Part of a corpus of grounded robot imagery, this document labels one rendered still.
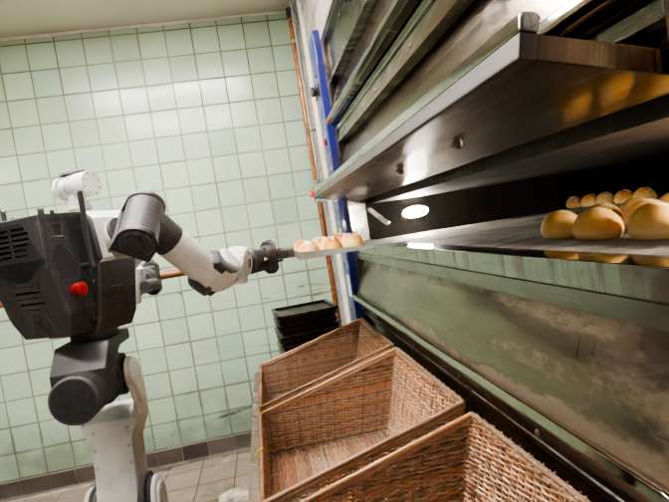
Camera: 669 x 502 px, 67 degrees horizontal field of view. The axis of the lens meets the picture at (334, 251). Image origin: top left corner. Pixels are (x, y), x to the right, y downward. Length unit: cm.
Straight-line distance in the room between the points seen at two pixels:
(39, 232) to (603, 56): 112
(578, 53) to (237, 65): 286
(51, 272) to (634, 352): 113
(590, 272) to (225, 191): 264
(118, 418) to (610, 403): 119
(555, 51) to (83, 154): 300
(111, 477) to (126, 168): 207
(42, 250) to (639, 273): 114
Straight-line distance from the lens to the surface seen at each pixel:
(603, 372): 77
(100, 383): 134
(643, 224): 88
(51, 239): 131
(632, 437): 73
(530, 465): 94
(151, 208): 131
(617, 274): 68
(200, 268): 139
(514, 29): 54
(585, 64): 55
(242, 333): 319
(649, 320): 66
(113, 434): 154
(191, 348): 323
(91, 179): 148
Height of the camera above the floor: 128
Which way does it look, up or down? 3 degrees down
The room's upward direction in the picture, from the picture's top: 9 degrees counter-clockwise
